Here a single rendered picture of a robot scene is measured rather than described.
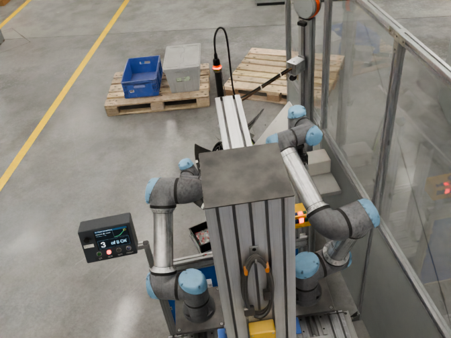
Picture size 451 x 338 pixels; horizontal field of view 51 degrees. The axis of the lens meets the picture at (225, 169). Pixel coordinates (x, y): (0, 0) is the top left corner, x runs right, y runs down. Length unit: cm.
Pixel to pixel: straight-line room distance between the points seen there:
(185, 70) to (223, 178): 409
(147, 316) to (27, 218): 166
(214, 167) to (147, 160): 348
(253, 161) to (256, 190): 13
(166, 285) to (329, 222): 79
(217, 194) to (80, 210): 329
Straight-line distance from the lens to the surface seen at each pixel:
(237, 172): 139
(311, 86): 309
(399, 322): 280
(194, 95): 549
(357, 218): 179
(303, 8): 285
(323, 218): 176
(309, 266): 212
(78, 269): 406
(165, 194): 206
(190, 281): 211
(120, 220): 247
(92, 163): 506
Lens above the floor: 292
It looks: 40 degrees down
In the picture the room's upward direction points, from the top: 7 degrees counter-clockwise
